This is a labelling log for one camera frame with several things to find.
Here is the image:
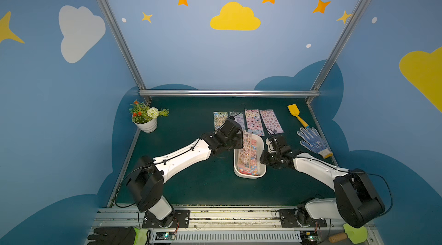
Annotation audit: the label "purple sticker sheet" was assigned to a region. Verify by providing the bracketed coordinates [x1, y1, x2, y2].
[229, 112, 246, 131]

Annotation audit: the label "blue dotted work glove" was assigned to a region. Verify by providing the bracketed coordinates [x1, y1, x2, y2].
[297, 127, 333, 159]

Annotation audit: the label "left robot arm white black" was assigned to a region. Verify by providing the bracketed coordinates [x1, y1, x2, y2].
[123, 117, 243, 228]

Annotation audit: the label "pink blue sticker sheet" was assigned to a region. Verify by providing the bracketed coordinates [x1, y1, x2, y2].
[245, 109, 265, 136]

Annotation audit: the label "pink bonbon drop sticker sheet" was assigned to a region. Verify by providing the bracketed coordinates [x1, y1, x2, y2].
[237, 132, 258, 176]

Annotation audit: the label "green panda sticker sheet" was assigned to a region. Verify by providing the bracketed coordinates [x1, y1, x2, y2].
[213, 111, 229, 130]

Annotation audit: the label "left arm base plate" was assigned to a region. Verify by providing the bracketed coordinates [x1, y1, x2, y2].
[142, 210, 190, 228]

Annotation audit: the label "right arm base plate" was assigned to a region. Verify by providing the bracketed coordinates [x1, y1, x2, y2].
[276, 208, 328, 228]

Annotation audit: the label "aluminium frame back bar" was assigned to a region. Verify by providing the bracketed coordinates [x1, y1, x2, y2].
[139, 89, 320, 98]

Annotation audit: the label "white vented cable duct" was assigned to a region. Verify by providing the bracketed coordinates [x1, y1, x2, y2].
[172, 231, 302, 243]

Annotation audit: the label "aluminium frame left post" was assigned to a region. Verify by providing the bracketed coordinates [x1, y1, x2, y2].
[96, 0, 152, 105]

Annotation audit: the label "yellow toy shovel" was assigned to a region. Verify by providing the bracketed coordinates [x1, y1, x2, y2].
[287, 104, 310, 128]

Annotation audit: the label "black green glove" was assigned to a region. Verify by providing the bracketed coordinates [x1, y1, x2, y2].
[87, 227, 151, 245]

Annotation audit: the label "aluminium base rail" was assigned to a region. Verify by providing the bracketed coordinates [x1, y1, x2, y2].
[82, 205, 384, 245]

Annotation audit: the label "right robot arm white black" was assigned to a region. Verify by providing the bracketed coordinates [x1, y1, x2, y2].
[260, 135, 393, 228]

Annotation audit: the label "pink bear sticker sheet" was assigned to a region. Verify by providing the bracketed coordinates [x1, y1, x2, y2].
[260, 109, 284, 134]

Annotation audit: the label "white pot artificial flowers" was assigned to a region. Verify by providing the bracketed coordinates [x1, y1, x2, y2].
[129, 101, 170, 133]

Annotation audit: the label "white plastic storage box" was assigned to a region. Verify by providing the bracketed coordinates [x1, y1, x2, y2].
[234, 132, 267, 179]

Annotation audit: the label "aluminium frame right post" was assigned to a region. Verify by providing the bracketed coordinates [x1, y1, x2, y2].
[306, 0, 372, 105]

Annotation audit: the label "aluminium frame post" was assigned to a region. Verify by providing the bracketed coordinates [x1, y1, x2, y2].
[96, 0, 152, 105]
[306, 0, 372, 105]

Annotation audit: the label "green toy trowel wooden handle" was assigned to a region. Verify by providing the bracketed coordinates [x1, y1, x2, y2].
[328, 224, 368, 245]

